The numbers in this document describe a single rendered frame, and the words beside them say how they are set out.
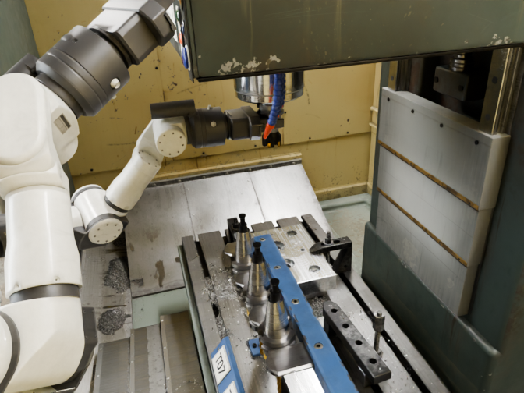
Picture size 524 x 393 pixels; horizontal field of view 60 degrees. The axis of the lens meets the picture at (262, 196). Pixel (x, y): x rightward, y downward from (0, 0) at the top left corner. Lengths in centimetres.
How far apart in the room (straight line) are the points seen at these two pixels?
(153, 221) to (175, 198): 16
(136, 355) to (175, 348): 12
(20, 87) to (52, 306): 24
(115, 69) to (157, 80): 145
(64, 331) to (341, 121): 197
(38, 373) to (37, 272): 10
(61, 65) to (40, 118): 8
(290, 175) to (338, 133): 33
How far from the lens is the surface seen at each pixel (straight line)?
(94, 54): 59
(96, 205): 108
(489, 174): 112
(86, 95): 58
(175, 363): 141
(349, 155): 241
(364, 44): 75
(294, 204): 212
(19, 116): 54
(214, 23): 67
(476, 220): 118
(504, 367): 139
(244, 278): 91
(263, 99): 98
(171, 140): 98
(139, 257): 197
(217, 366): 115
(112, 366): 152
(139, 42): 61
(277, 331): 77
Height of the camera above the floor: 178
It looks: 28 degrees down
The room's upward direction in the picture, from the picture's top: 3 degrees counter-clockwise
